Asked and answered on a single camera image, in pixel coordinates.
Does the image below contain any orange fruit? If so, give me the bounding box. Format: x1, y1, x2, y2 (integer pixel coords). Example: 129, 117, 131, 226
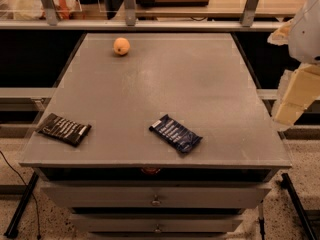
113, 37, 130, 56

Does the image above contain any drawer knob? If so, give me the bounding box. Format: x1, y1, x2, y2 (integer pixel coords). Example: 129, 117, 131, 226
151, 195, 161, 206
154, 225, 162, 234

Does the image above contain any grey drawer cabinet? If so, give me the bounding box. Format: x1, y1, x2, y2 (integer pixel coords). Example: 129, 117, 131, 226
22, 33, 291, 240

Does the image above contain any black right floor rail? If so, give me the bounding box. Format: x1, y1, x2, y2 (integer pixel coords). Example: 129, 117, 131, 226
281, 173, 319, 240

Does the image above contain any black floor cable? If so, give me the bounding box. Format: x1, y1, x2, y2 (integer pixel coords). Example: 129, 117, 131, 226
0, 149, 42, 240

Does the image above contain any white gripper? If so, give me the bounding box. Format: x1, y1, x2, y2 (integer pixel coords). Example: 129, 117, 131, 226
267, 0, 320, 127

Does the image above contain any upper drawer knob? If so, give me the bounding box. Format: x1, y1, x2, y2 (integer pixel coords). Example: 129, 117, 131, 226
151, 195, 161, 206

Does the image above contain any black rxbar chocolate wrapper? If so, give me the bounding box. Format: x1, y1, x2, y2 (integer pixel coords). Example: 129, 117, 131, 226
36, 113, 91, 147

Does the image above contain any lower drawer knob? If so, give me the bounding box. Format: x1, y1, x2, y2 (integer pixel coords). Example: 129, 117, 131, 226
154, 225, 162, 234

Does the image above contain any black left floor rail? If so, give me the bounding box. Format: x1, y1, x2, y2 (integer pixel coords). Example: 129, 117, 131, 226
1, 173, 39, 239

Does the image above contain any orange white plastic bag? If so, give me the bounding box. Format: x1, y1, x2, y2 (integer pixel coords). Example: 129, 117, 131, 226
12, 0, 78, 20

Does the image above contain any black floor rail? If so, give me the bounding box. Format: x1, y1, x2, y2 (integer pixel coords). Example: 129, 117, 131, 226
281, 173, 319, 240
1, 173, 39, 239

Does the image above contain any metal shelf frame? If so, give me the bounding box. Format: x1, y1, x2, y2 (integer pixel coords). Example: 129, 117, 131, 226
0, 0, 299, 32

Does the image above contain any blue rxbar wrapper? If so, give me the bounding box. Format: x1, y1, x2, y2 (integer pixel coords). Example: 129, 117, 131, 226
149, 114, 202, 154

